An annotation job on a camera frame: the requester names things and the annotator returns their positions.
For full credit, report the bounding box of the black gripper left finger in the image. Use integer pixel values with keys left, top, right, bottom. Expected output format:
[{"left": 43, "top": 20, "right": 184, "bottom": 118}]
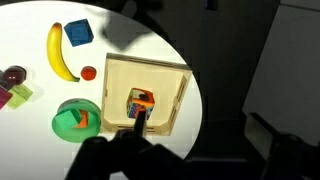
[{"left": 64, "top": 109, "right": 198, "bottom": 180}]

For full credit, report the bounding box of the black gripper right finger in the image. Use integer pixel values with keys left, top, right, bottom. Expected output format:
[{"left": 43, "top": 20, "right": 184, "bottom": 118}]
[{"left": 249, "top": 112, "right": 320, "bottom": 180}]

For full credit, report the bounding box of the green bowl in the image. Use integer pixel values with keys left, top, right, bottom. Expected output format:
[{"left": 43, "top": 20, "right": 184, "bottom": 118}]
[{"left": 51, "top": 98, "right": 102, "bottom": 144}]

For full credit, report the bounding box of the orange block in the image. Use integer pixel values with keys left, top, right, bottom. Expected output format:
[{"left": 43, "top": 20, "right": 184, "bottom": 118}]
[{"left": 73, "top": 109, "right": 89, "bottom": 129}]

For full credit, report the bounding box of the lime green block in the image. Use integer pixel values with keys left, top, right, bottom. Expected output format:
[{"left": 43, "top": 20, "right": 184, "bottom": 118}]
[{"left": 5, "top": 83, "right": 34, "bottom": 110}]

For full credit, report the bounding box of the blue block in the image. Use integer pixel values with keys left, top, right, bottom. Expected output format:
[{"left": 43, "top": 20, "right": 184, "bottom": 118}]
[{"left": 63, "top": 18, "right": 95, "bottom": 48}]

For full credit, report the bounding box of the magenta block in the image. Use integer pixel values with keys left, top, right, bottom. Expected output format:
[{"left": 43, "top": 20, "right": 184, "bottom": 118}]
[{"left": 0, "top": 84, "right": 14, "bottom": 111}]

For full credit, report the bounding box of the colourful patterned cube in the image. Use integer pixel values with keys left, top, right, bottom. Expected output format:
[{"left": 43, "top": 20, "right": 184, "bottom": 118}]
[{"left": 126, "top": 87, "right": 156, "bottom": 120}]

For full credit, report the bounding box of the wooden tray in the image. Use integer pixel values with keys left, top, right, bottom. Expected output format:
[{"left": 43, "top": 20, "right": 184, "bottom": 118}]
[{"left": 100, "top": 52, "right": 193, "bottom": 137}]

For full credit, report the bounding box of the red strawberry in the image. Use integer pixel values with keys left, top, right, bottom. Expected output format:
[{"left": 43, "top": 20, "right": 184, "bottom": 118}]
[{"left": 80, "top": 65, "right": 98, "bottom": 82}]

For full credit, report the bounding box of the small orange piece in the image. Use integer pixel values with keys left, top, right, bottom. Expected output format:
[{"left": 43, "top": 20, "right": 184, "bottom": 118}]
[{"left": 3, "top": 65, "right": 28, "bottom": 86}]

